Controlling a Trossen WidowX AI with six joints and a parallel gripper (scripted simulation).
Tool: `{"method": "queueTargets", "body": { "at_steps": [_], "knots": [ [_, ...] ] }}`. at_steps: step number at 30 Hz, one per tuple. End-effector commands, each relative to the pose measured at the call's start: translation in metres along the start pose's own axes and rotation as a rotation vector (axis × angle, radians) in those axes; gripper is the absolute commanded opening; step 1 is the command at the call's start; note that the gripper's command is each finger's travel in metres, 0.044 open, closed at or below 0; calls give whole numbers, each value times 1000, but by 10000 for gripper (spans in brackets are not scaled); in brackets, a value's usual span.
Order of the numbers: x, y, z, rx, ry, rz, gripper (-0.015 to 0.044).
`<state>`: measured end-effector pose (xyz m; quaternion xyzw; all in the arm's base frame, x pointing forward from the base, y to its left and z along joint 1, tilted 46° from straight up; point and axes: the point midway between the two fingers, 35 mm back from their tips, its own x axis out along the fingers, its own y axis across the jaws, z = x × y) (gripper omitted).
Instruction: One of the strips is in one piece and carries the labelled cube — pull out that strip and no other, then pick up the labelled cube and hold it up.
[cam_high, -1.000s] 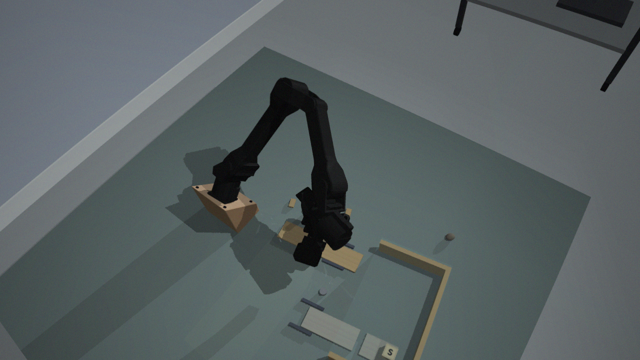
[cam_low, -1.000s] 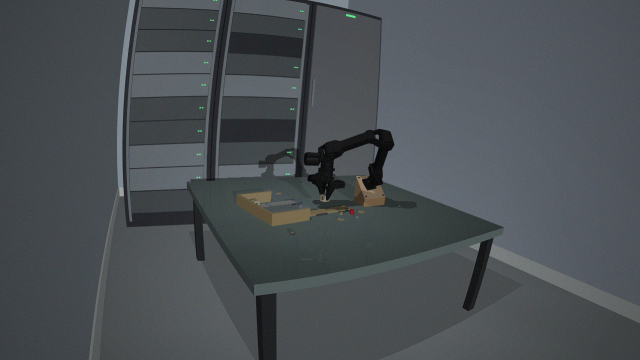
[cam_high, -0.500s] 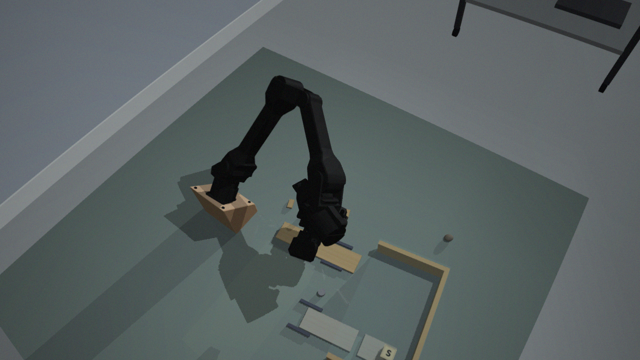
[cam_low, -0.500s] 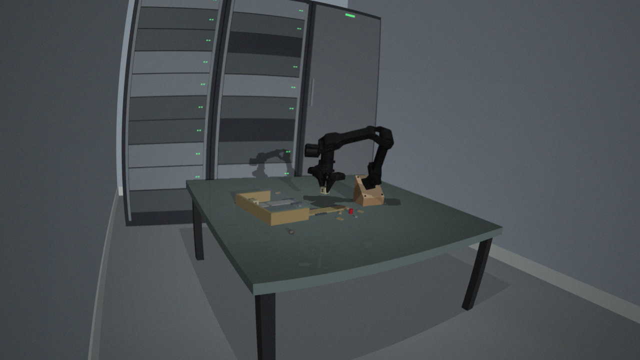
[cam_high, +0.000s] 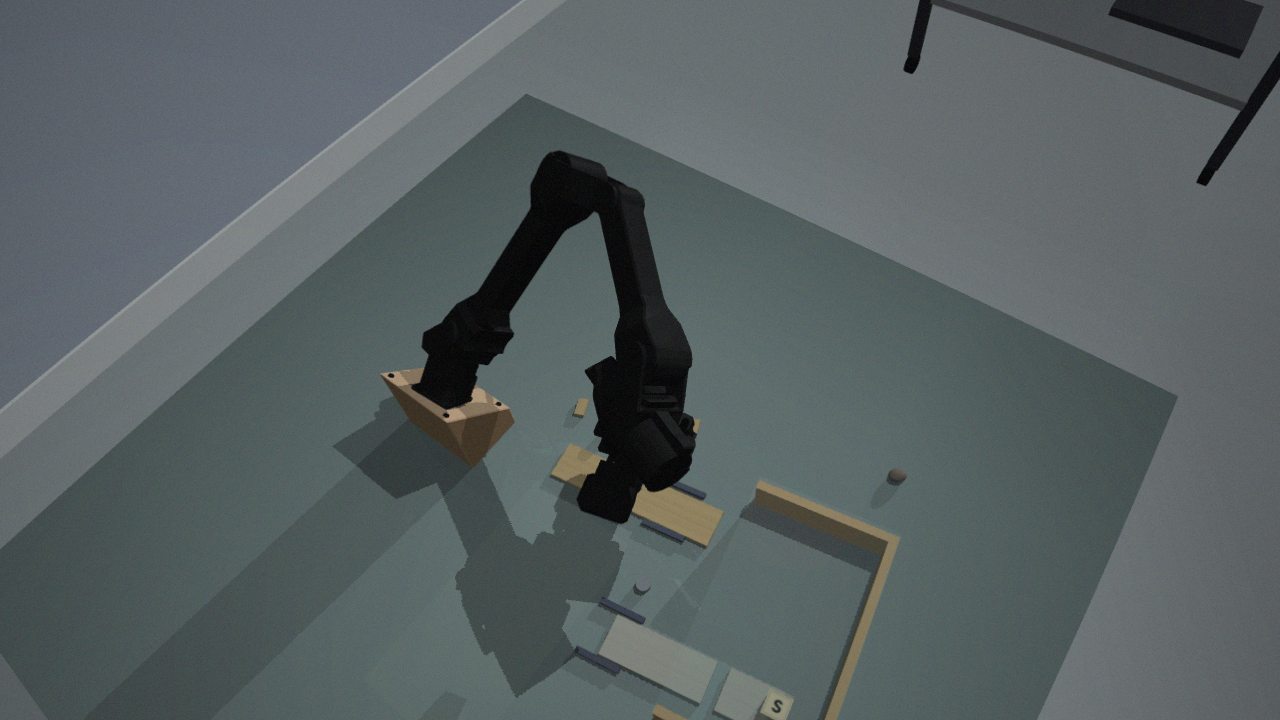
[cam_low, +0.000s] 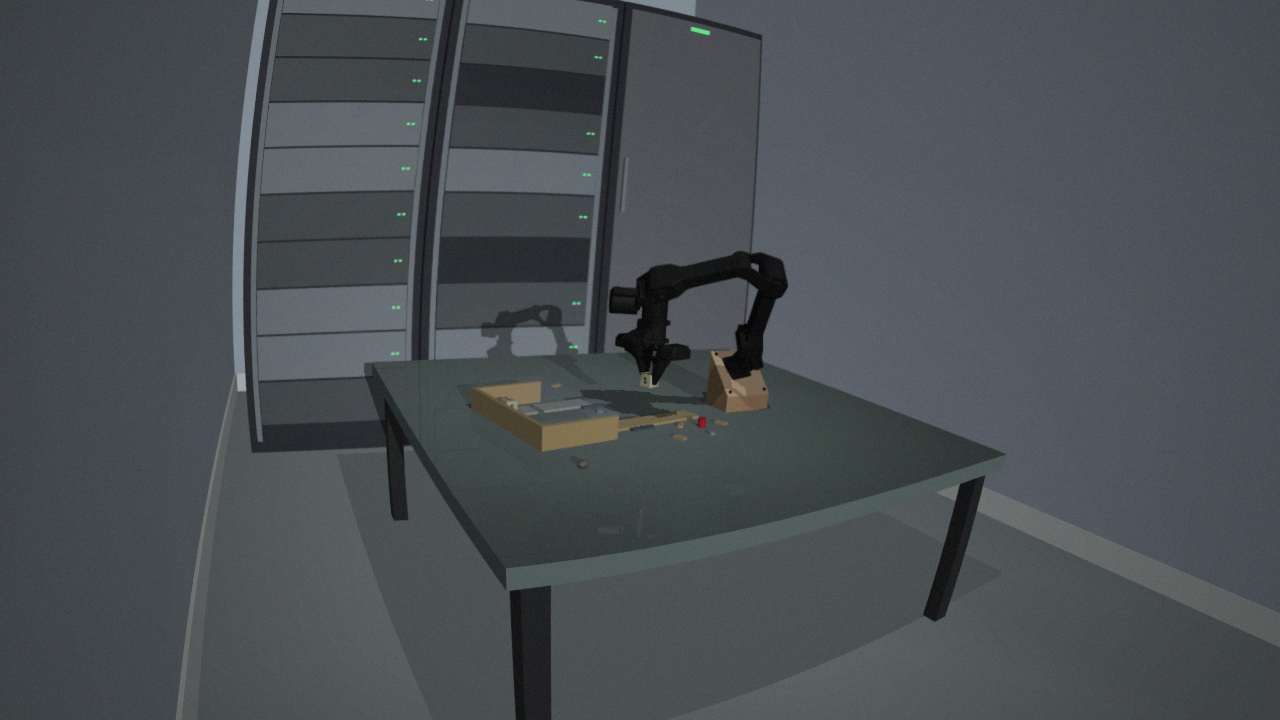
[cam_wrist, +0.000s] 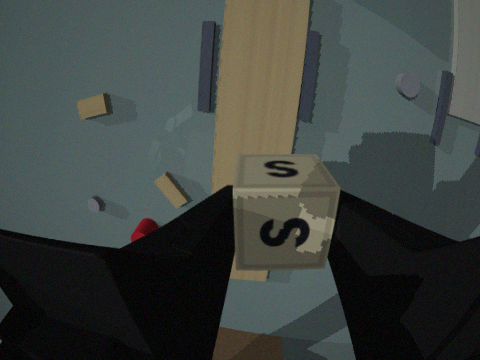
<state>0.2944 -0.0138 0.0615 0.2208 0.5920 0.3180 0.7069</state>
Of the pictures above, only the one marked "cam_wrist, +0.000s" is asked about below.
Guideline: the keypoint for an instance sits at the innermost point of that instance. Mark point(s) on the red cylinder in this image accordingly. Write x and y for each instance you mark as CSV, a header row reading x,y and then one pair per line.
x,y
146,226

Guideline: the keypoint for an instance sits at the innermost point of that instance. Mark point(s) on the tan wooden plank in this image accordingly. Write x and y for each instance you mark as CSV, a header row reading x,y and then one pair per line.
x,y
258,88

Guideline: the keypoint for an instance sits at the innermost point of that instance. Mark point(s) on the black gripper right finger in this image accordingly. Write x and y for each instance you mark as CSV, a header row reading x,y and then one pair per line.
x,y
406,291

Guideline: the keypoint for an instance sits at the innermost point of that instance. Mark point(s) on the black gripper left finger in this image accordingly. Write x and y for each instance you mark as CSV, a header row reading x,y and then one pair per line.
x,y
162,295

